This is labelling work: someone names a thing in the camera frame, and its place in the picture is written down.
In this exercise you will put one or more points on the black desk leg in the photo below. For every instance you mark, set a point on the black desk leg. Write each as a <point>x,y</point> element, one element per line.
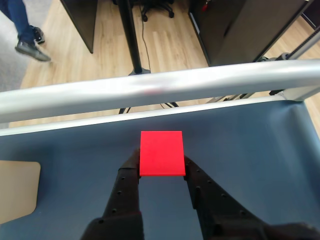
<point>130,37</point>

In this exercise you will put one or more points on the red cube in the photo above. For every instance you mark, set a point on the red cube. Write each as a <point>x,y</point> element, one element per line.
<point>162,153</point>

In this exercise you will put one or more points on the grey metal post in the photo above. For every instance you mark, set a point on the grey metal post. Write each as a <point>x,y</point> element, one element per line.
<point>307,42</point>

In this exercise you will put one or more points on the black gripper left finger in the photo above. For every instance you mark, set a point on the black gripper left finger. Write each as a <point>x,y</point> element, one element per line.
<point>120,197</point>

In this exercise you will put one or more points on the dark grey table mat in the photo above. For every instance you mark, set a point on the dark grey table mat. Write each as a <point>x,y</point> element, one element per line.
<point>250,150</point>

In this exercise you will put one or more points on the black office chair base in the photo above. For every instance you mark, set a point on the black office chair base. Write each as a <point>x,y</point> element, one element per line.
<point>160,5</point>

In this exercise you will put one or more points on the person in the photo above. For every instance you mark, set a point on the person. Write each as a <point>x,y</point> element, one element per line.
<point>23,25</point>

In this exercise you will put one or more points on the dark partition panel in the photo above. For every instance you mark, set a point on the dark partition panel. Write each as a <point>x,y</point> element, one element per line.
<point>82,20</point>

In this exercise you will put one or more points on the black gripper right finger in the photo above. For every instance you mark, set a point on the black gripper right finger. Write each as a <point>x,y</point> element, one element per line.
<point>215,207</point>

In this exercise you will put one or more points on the beige metal box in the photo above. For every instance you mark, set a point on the beige metal box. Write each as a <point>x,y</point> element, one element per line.
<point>17,190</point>

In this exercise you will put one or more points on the dark cabinet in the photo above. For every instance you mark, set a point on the dark cabinet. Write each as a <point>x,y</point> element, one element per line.
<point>237,32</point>

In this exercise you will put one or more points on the silver metal rail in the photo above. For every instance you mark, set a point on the silver metal rail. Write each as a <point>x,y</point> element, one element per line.
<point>160,87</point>

